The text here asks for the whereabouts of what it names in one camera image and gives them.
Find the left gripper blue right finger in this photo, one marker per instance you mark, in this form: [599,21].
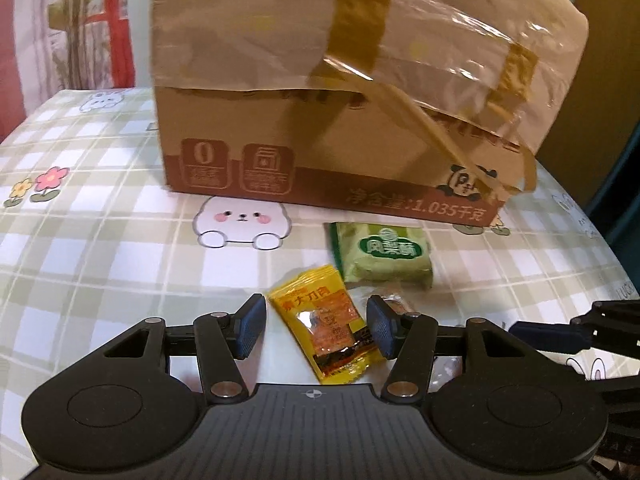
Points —
[408,339]

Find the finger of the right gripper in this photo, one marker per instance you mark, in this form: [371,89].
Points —
[552,337]

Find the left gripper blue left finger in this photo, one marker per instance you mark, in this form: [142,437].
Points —
[223,338]

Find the yellow spicy snack packet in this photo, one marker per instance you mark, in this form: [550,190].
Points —
[326,324]

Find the green pastry packet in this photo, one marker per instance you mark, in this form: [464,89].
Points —
[378,253]

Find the checked green tablecloth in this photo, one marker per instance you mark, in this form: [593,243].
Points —
[93,242]

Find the brown cardboard box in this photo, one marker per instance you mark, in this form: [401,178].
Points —
[426,109]

